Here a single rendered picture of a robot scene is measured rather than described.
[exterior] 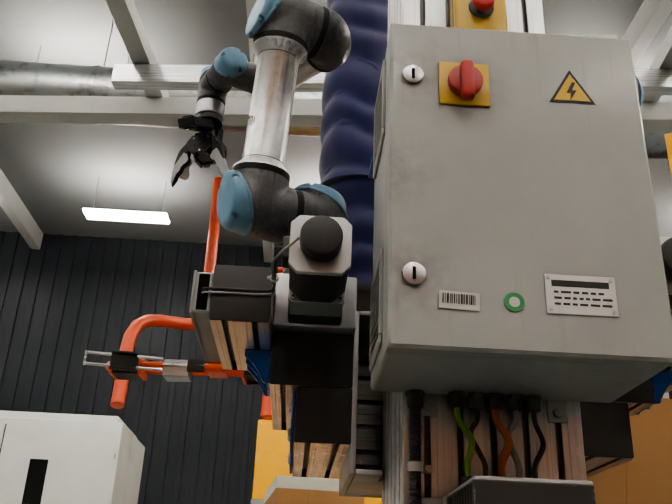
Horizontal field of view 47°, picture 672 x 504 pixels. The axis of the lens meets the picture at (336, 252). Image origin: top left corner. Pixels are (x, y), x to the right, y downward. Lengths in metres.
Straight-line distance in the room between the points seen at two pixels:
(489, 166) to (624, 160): 0.18
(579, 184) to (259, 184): 0.68
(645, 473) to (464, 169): 1.11
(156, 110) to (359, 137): 2.66
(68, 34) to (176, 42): 1.20
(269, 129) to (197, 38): 7.58
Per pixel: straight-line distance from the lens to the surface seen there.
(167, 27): 9.06
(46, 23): 9.45
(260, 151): 1.54
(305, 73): 1.88
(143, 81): 4.52
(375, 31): 2.52
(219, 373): 2.10
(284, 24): 1.65
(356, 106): 2.33
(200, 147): 2.02
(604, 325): 0.96
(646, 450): 1.95
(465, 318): 0.92
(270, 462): 9.31
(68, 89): 8.05
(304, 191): 1.57
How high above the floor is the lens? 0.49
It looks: 25 degrees up
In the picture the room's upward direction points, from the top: 2 degrees clockwise
